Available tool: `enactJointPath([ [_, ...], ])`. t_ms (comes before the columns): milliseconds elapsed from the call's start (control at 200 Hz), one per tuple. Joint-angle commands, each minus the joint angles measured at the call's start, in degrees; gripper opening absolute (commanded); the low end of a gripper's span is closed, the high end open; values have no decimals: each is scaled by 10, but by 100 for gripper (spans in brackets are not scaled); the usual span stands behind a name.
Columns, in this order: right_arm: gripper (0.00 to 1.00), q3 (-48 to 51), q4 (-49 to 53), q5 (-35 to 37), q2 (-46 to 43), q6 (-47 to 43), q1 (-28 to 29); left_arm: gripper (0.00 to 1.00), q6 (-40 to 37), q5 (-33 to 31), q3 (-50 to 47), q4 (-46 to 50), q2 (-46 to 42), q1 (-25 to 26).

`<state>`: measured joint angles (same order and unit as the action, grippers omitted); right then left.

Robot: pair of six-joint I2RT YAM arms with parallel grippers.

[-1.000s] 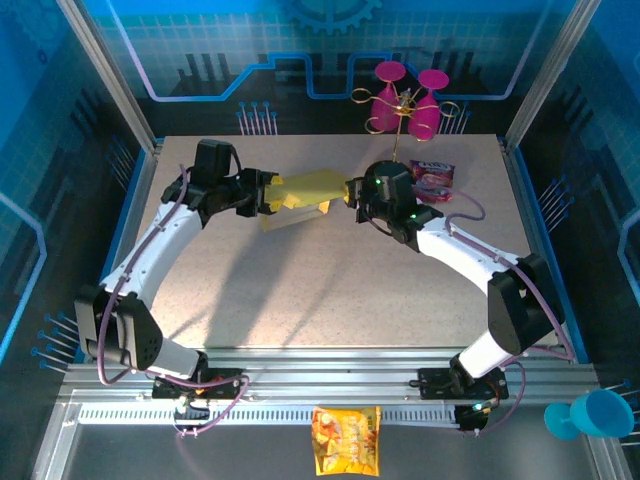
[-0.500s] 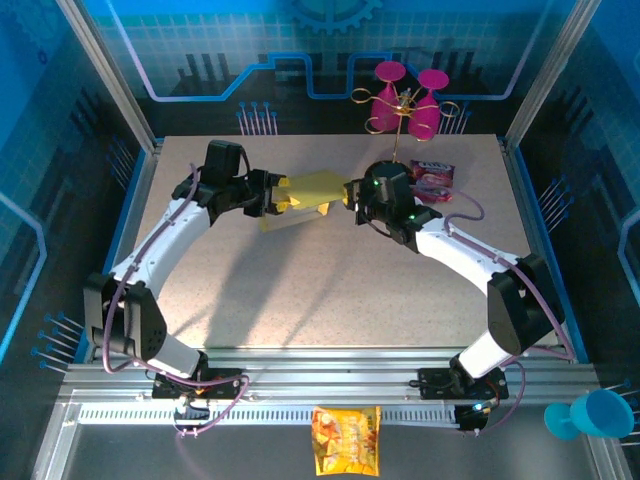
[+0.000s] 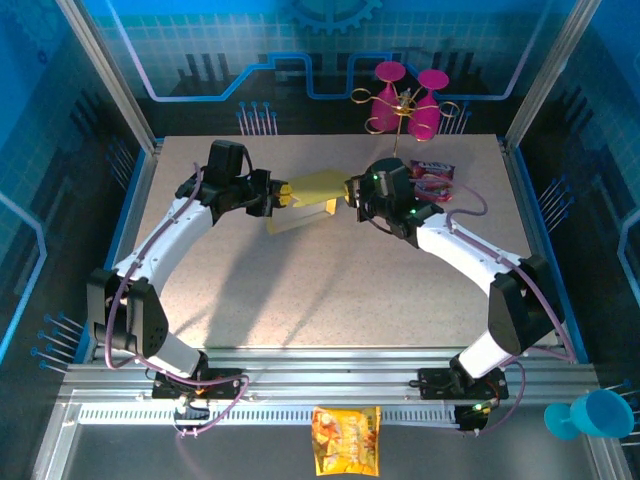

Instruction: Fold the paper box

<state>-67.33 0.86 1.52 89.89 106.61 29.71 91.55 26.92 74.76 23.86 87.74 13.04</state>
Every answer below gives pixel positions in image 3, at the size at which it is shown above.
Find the aluminium frame post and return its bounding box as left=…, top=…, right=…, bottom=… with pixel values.
left=55, top=0, right=164, bottom=154
left=502, top=0, right=604, bottom=149

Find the yellow white paper box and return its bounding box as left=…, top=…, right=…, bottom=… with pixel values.
left=266, top=169, right=351, bottom=235

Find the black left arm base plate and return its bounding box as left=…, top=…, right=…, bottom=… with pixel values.
left=152, top=367, right=249, bottom=401

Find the small controller board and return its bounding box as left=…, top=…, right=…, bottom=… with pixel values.
left=172, top=399, right=211, bottom=432
left=454, top=402, right=495, bottom=434

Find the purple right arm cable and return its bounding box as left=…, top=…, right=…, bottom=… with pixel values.
left=414, top=179, right=576, bottom=436

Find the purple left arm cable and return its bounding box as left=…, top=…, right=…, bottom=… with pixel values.
left=103, top=149, right=254, bottom=441

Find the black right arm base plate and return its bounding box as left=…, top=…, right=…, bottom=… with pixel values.
left=417, top=367, right=510, bottom=401

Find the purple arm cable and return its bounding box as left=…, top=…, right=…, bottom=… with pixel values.
left=414, top=179, right=576, bottom=436
left=103, top=149, right=254, bottom=441

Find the aluminium front frame rail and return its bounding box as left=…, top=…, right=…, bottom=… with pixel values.
left=64, top=347, right=599, bottom=407

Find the blue plastic goblet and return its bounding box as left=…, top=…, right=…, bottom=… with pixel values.
left=543, top=388, right=636, bottom=441

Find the white slotted cable duct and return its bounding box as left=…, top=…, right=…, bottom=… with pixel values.
left=77, top=403, right=461, bottom=427

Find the pink plastic goblet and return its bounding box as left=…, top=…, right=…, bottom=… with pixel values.
left=408, top=68, right=451, bottom=142
left=370, top=60, right=409, bottom=134

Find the yellow chips bag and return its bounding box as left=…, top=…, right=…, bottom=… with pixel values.
left=310, top=405, right=383, bottom=477

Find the aluminium side rail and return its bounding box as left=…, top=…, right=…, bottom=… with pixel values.
left=79, top=137, right=166, bottom=361
left=499, top=134, right=596, bottom=364

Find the gold wire glass rack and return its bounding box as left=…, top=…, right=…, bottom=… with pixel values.
left=351, top=87, right=460, bottom=160

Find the pink red snack packet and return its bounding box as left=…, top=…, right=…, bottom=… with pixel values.
left=409, top=158, right=457, bottom=202

